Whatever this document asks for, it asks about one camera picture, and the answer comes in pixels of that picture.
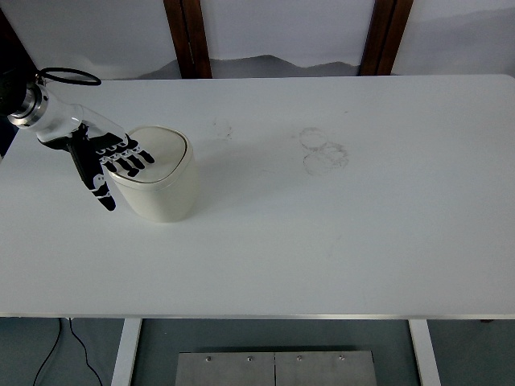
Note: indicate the white metal table leg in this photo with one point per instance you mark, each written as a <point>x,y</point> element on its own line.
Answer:
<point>125,354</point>
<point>425,354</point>

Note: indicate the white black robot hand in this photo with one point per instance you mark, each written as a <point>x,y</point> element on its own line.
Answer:
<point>60,116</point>

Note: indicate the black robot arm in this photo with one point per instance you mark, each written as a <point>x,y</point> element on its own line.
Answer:
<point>10,94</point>

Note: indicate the grey metal plate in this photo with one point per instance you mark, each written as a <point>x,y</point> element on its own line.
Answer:
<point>225,372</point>
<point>326,372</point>

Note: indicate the cream plastic flip-lid trash bin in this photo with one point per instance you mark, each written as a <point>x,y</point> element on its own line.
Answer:
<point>165,193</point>

